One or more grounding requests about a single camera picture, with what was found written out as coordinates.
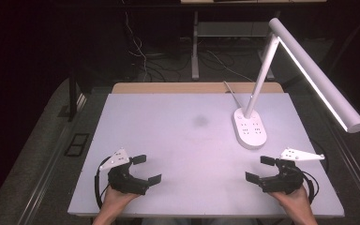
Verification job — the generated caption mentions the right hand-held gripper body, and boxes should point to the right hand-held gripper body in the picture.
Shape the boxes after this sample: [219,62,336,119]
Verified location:
[259,147,325,195]

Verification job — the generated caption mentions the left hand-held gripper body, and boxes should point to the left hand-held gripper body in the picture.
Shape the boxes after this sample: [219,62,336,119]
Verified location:
[98,148,150,197]

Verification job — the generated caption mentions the person's left hand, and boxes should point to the person's left hand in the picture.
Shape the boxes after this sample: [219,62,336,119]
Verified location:
[101,187,141,214]

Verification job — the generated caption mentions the person's right hand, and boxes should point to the person's right hand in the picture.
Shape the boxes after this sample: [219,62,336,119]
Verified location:
[268,186,312,217]

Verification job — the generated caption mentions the white desk lamp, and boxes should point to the white desk lamp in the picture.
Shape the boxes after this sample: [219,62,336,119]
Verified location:
[232,17,360,150]

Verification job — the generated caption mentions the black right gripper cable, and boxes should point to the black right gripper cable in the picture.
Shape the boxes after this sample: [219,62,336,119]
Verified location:
[299,142,329,204]

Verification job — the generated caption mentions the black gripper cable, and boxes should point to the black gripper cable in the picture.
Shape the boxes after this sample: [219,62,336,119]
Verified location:
[94,156,113,210]
[299,142,329,204]

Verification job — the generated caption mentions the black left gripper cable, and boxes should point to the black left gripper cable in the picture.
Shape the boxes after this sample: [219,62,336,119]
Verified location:
[94,156,113,210]

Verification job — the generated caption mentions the black rectangular floor frame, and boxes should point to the black rectangular floor frame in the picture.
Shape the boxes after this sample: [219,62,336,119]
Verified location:
[64,132,90,158]

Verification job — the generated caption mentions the aluminium floor rail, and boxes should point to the aluminium floor rail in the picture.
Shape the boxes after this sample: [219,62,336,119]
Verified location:
[18,93,88,225]
[323,123,360,221]

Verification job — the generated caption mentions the white lamp cable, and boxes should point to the white lamp cable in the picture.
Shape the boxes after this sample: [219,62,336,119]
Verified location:
[222,81,244,110]

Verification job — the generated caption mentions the black metal post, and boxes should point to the black metal post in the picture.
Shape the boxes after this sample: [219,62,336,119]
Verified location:
[67,70,79,123]

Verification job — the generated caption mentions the black floor cables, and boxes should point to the black floor cables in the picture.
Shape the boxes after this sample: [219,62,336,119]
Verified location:
[143,51,192,83]

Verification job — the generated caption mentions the thin white floor cable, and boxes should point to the thin white floor cable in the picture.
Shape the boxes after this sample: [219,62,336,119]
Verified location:
[121,0,148,83]

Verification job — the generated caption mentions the grey metal table frame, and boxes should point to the grey metal table frame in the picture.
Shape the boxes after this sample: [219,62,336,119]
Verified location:
[191,10,277,82]

